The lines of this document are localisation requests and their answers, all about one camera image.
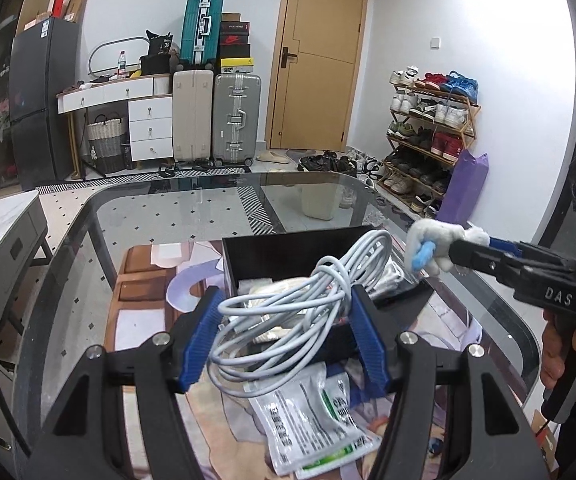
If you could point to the black cardboard box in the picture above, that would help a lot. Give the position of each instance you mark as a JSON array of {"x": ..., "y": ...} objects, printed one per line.
[{"x": 278, "y": 260}]

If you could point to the group of shoes on floor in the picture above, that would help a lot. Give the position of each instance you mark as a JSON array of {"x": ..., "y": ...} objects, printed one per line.
[{"x": 338, "y": 162}]

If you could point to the teal suitcase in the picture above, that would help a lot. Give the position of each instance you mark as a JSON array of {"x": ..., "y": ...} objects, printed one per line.
[{"x": 200, "y": 30}]

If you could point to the wooden door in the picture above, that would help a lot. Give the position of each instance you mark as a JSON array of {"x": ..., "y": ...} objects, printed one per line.
[{"x": 318, "y": 20}]

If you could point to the purple bag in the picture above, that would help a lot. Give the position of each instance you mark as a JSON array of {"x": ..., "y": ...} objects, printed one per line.
[{"x": 462, "y": 185}]

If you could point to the black bag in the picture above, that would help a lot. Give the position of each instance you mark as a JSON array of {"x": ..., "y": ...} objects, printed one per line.
[{"x": 160, "y": 55}]

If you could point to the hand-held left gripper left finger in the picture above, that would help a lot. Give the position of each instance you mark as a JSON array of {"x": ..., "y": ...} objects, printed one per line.
[{"x": 198, "y": 345}]

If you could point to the flat cardboard box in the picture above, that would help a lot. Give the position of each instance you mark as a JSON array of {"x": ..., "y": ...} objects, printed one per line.
[{"x": 75, "y": 5}]

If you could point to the printed desk mat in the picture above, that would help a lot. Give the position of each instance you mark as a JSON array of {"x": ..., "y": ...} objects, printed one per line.
[{"x": 143, "y": 320}]

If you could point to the silver suitcase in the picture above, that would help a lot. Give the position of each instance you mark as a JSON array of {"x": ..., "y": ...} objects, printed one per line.
[{"x": 235, "y": 117}]

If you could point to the bag of white shoelaces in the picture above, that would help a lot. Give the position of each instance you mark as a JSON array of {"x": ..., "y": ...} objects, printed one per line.
[{"x": 390, "y": 272}]

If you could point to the beige slippers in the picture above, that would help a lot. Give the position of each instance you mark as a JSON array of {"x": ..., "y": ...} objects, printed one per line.
[{"x": 273, "y": 156}]

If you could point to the red black shoe box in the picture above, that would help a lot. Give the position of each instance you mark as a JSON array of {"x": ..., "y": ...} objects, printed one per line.
[{"x": 234, "y": 39}]

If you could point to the oval mirror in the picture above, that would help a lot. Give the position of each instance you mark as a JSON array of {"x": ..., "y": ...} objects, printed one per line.
[{"x": 99, "y": 50}]

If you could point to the white wall switch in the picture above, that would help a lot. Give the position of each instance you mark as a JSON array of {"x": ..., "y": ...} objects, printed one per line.
[{"x": 435, "y": 41}]

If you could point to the white sneaker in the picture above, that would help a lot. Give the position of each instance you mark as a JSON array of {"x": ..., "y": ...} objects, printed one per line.
[{"x": 347, "y": 196}]

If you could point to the dark grey fridge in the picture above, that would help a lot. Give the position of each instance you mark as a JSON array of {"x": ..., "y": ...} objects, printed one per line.
[{"x": 43, "y": 95}]

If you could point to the wooden shoe rack with shoes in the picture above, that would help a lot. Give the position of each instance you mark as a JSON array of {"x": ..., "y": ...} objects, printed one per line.
[{"x": 432, "y": 130}]

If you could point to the small cardboard box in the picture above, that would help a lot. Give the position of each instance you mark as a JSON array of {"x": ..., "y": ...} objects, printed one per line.
[{"x": 542, "y": 430}]

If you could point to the water bottle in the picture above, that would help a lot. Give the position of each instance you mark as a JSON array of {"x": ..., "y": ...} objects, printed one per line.
[{"x": 121, "y": 65}]

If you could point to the black white patterned rug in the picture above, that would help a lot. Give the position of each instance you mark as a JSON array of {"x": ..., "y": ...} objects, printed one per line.
[{"x": 118, "y": 182}]

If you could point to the person's right hand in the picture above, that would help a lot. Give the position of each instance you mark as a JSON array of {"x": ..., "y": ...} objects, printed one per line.
[{"x": 547, "y": 355}]

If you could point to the brown shoe box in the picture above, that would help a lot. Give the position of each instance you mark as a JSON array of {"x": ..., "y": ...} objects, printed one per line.
[{"x": 235, "y": 18}]

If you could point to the white waste bin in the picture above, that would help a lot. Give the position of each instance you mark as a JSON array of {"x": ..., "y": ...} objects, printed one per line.
[{"x": 320, "y": 200}]

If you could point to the white plastic packets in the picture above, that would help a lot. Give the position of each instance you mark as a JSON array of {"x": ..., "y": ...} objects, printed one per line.
[{"x": 283, "y": 422}]

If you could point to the wicker basket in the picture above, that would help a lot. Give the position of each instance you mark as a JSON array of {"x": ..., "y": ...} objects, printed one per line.
[{"x": 105, "y": 140}]

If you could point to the green white packet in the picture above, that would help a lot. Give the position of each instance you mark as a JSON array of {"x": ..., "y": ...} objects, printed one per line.
[{"x": 335, "y": 397}]

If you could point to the white desk with drawers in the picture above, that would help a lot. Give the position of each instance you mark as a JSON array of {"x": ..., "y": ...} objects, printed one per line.
[{"x": 128, "y": 110}]

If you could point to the white blue plush toy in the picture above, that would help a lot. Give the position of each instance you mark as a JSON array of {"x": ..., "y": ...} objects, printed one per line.
[{"x": 435, "y": 240}]

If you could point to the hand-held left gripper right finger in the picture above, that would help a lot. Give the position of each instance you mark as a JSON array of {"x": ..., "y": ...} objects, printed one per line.
[{"x": 367, "y": 345}]

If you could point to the beige suitcase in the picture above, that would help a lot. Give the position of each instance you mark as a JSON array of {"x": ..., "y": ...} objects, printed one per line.
[{"x": 193, "y": 115}]

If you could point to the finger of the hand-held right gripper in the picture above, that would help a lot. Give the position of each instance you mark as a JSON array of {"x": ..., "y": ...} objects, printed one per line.
[
  {"x": 505, "y": 245},
  {"x": 472, "y": 257}
]

